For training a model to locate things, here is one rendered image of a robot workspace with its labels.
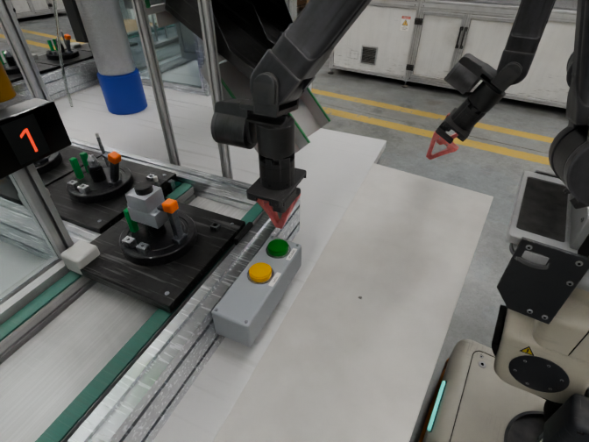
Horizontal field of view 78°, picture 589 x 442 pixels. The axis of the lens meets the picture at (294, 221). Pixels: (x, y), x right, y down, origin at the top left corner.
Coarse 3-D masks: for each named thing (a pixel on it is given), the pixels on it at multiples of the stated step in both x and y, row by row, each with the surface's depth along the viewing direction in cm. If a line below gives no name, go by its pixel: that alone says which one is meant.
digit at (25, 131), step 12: (24, 120) 51; (36, 120) 52; (12, 132) 50; (24, 132) 51; (36, 132) 53; (12, 144) 50; (24, 144) 52; (36, 144) 53; (24, 156) 52; (36, 156) 54
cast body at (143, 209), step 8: (144, 184) 63; (152, 184) 63; (128, 192) 63; (136, 192) 62; (144, 192) 62; (152, 192) 63; (160, 192) 64; (128, 200) 63; (136, 200) 62; (144, 200) 61; (152, 200) 63; (160, 200) 65; (128, 208) 64; (136, 208) 63; (144, 208) 62; (152, 208) 63; (136, 216) 65; (144, 216) 64; (152, 216) 63; (160, 216) 64; (144, 224) 65; (152, 224) 64; (160, 224) 64
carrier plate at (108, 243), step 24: (192, 216) 76; (216, 216) 76; (96, 240) 70; (216, 240) 70; (96, 264) 65; (120, 264) 65; (168, 264) 65; (192, 264) 65; (120, 288) 62; (144, 288) 61; (168, 288) 61; (192, 288) 63
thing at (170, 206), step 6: (168, 198) 63; (162, 204) 62; (168, 204) 61; (174, 204) 62; (162, 210) 63; (168, 210) 62; (174, 210) 63; (168, 216) 63; (174, 216) 64; (174, 222) 64; (180, 222) 65; (174, 228) 65; (180, 228) 66; (174, 234) 66; (180, 234) 66
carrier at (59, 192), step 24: (96, 168) 81; (120, 168) 88; (144, 168) 92; (48, 192) 82; (72, 192) 80; (96, 192) 80; (120, 192) 82; (72, 216) 76; (96, 216) 76; (120, 216) 77
